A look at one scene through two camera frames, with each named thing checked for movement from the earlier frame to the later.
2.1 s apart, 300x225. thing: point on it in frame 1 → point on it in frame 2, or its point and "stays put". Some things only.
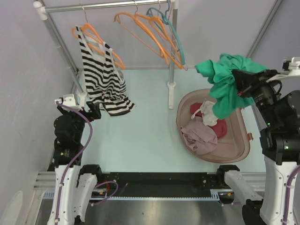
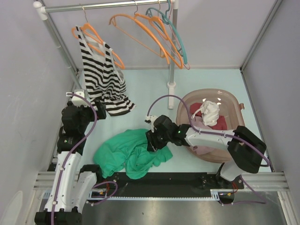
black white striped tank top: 104,79 stays put
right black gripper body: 253,86 → 158,140
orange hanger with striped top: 88,27 stays put
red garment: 221,126 stays put
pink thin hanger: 185,66 stays put
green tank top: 224,89 → 126,151
